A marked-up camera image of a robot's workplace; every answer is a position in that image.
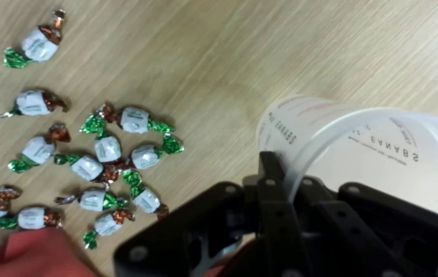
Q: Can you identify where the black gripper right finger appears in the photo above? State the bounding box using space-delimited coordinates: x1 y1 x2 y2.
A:
294 175 438 277

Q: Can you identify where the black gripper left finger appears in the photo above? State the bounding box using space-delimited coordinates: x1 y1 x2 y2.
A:
112 151 307 277

